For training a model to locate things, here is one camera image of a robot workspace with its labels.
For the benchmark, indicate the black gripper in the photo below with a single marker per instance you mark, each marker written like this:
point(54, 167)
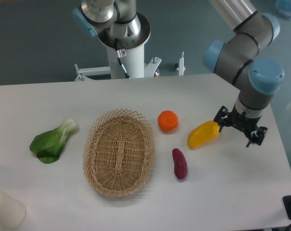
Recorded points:
point(225, 118)

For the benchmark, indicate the blue object top right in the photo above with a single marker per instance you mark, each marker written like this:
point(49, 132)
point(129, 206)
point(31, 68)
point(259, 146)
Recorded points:
point(284, 8)

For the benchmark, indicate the woven wicker basket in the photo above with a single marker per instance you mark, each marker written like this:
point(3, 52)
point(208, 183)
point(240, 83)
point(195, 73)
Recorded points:
point(119, 153)

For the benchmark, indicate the green bok choy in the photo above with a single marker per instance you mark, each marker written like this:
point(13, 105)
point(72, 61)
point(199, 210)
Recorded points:
point(49, 145)

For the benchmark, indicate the white mount bracket frame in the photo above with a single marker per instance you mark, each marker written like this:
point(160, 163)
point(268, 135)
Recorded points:
point(97, 71)

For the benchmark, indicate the orange tangerine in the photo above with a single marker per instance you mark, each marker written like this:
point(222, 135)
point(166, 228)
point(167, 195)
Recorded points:
point(168, 121)

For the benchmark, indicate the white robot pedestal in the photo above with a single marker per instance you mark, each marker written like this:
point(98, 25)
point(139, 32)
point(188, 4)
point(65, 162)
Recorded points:
point(124, 45)

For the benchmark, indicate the white cylindrical roll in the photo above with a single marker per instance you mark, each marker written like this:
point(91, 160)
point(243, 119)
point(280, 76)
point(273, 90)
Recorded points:
point(12, 211)

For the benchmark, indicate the yellow mango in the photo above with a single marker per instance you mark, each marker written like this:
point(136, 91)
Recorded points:
point(202, 134)

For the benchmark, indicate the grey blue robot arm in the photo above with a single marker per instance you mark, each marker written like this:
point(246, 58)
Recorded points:
point(234, 61)

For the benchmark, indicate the purple sweet potato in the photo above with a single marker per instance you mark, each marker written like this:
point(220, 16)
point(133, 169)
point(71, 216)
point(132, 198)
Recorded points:
point(180, 164)

